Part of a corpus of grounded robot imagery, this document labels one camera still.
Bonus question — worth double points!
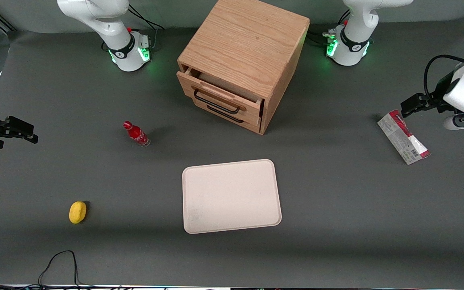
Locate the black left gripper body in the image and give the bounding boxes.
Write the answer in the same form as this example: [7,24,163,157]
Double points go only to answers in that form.
[426,74,456,114]

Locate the red cookie box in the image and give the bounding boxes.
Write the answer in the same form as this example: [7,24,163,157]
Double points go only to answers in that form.
[377,110,432,166]

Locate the beige rectangular tray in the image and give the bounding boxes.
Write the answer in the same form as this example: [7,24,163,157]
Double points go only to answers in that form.
[182,159,283,235]

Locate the yellow lemon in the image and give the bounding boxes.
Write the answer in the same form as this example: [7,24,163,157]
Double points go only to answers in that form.
[69,201,87,224]

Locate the red soda bottle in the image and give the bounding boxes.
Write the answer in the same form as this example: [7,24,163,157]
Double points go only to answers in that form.
[123,120,151,148]

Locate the oak wooden drawer cabinet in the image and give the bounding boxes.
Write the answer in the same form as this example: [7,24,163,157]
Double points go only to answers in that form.
[176,0,311,135]

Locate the aluminium rail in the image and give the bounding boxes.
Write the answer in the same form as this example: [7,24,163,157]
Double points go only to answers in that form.
[0,7,17,33]

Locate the black left base cables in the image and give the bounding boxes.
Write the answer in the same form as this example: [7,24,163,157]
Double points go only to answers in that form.
[307,10,351,47]

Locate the black base cables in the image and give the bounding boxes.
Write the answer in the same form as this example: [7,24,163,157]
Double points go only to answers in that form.
[307,10,351,47]
[128,4,165,50]

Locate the black looped cable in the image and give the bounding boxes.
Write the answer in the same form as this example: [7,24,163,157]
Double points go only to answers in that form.
[38,250,95,289]

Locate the black right base cables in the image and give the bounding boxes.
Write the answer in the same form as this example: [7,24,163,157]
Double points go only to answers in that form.
[128,4,165,50]

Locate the wooden drawer, short black handle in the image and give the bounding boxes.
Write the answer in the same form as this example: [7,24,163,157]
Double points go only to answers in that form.
[192,101,263,135]

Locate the wooden drawer, long black handle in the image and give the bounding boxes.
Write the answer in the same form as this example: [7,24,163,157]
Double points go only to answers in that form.
[176,68,265,126]

